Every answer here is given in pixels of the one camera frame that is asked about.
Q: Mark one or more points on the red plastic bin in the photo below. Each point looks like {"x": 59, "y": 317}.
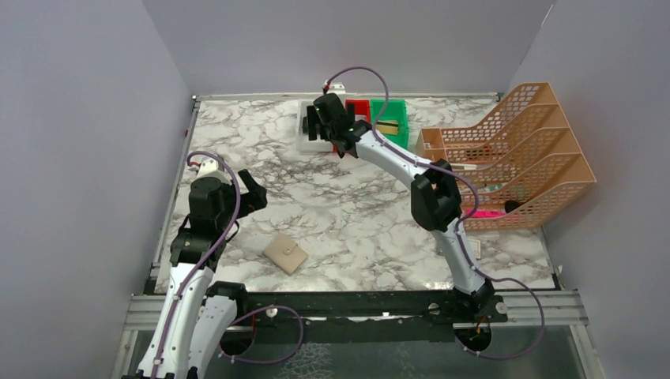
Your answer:
{"x": 358, "y": 107}

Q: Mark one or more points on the green plastic bin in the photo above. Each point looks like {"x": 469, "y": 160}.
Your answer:
{"x": 396, "y": 110}

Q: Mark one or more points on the white plastic bin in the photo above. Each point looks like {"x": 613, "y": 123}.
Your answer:
{"x": 308, "y": 130}

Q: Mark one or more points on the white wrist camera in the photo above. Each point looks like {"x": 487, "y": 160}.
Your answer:
{"x": 337, "y": 88}
{"x": 211, "y": 168}

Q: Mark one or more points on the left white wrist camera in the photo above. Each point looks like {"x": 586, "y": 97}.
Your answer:
{"x": 211, "y": 168}

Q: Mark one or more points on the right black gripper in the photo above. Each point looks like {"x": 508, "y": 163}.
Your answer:
{"x": 311, "y": 122}

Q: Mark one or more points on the beige card holder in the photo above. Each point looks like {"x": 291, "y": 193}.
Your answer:
{"x": 286, "y": 254}

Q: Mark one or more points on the pink highlighter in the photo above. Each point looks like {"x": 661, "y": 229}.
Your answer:
{"x": 483, "y": 214}

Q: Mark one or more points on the orange mesh file organizer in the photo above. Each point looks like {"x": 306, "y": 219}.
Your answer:
{"x": 525, "y": 142}

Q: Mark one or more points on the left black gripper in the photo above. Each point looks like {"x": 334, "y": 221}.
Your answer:
{"x": 250, "y": 185}

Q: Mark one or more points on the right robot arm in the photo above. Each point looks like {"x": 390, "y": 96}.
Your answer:
{"x": 435, "y": 199}

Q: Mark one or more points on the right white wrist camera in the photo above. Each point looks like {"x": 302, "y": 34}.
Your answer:
{"x": 337, "y": 88}

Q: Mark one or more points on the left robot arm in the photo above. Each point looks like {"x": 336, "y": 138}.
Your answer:
{"x": 180, "y": 293}

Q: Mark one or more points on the black mounting rail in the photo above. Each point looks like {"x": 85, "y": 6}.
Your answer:
{"x": 283, "y": 325}

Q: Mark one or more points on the aluminium frame rail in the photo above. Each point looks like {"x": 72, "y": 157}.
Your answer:
{"x": 512, "y": 308}

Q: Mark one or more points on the gold credit card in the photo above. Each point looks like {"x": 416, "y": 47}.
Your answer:
{"x": 388, "y": 127}

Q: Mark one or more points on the green white pen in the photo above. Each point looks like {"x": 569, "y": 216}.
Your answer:
{"x": 490, "y": 187}

